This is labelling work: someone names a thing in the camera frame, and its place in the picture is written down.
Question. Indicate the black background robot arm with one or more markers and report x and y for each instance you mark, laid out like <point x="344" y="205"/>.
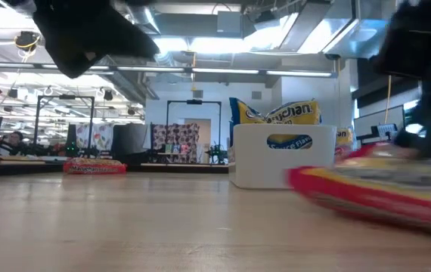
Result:
<point x="215" y="153"/>
<point x="72" y="149"/>

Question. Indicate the ceiling light strip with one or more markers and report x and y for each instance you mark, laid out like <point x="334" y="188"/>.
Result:
<point x="223" y="70"/>
<point x="298" y="73"/>
<point x="151" y="69"/>

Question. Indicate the black background table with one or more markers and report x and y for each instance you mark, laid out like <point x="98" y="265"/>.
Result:
<point x="170" y="168"/>

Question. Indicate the white patterned cloth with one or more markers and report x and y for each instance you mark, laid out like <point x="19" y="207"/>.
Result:
<point x="102" y="136"/>

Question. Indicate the grey ceiling ventilation box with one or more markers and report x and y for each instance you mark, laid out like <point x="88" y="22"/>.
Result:
<point x="230" y="24"/>

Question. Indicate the clear plastic bin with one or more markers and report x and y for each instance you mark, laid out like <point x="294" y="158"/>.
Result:
<point x="352" y="141"/>

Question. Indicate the tan-topped background table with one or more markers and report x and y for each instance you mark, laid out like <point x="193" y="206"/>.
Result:
<point x="19" y="161"/>

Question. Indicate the whiteboard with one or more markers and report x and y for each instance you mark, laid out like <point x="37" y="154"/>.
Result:
<point x="374" y="121"/>

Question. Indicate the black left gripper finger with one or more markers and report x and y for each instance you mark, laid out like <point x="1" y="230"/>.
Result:
<point x="124" y="41"/>

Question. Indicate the black gantry frame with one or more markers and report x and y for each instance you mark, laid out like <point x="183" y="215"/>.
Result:
<point x="66" y="96"/>
<point x="194" y="101"/>

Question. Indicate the dark patterned fabric board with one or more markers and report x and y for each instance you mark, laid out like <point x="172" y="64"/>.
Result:
<point x="177" y="136"/>

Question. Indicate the pale-edged Maruchan ramen pack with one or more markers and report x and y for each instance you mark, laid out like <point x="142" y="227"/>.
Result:
<point x="345" y="138"/>

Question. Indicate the person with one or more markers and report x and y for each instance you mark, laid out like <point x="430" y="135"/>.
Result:
<point x="16" y="136"/>

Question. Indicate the white plastic bin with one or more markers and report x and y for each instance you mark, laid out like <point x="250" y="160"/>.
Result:
<point x="253" y="162"/>

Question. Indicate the dark grey panel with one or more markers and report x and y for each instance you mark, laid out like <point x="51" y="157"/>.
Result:
<point x="130" y="140"/>

